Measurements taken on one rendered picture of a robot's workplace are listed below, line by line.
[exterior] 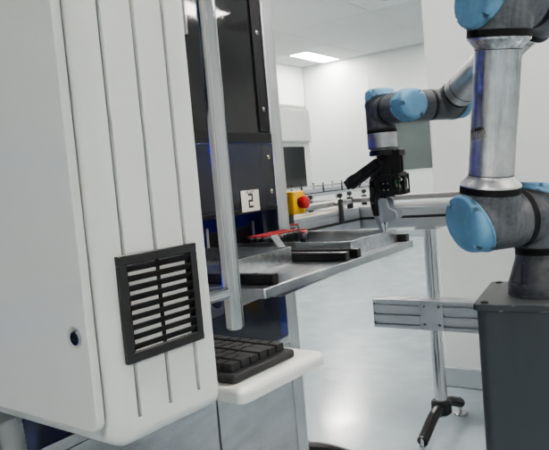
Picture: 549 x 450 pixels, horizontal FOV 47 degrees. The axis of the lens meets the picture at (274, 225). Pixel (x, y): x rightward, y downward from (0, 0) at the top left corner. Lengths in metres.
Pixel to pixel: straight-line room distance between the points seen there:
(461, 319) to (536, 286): 1.20
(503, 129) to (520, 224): 0.19
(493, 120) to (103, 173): 0.79
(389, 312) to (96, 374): 2.04
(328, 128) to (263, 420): 9.20
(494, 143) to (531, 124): 1.74
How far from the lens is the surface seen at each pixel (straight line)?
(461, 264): 3.12
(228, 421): 1.75
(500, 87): 1.25
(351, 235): 1.76
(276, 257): 1.41
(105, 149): 0.68
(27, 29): 0.73
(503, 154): 1.27
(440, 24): 3.16
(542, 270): 1.37
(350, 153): 10.64
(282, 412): 1.96
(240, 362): 0.89
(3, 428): 1.00
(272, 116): 1.91
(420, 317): 2.60
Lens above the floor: 1.07
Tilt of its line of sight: 4 degrees down
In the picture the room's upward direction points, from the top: 5 degrees counter-clockwise
